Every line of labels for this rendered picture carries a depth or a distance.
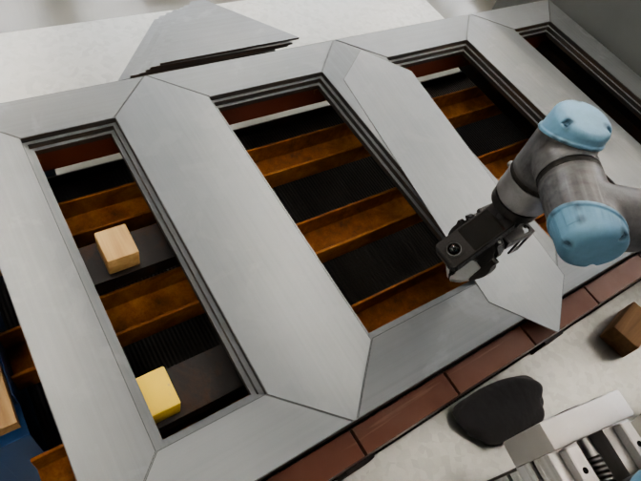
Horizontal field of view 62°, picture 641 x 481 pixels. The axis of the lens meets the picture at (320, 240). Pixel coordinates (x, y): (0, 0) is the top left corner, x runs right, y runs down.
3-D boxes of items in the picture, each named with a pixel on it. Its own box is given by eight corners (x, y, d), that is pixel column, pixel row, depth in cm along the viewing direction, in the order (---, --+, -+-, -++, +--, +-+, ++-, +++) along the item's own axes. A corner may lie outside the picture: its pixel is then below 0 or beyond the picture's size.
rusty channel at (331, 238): (-3, 349, 84) (-11, 336, 80) (607, 116, 160) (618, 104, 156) (12, 393, 81) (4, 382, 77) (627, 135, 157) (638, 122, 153)
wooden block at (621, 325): (622, 358, 110) (638, 348, 106) (598, 336, 112) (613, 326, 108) (641, 331, 115) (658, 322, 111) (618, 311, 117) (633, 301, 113)
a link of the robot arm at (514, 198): (537, 206, 68) (495, 162, 71) (518, 227, 72) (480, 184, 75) (572, 190, 72) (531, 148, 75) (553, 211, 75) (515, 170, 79)
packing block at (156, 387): (130, 390, 76) (128, 381, 72) (163, 375, 78) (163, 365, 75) (146, 428, 73) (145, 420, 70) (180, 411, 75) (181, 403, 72)
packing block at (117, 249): (96, 246, 87) (93, 232, 84) (126, 237, 90) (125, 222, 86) (110, 275, 85) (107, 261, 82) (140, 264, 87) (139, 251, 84)
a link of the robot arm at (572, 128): (566, 137, 59) (548, 88, 64) (515, 198, 68) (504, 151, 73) (628, 149, 61) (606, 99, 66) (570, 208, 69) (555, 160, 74)
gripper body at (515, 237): (516, 253, 85) (560, 207, 76) (480, 272, 81) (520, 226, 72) (485, 218, 88) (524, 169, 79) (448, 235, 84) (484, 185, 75)
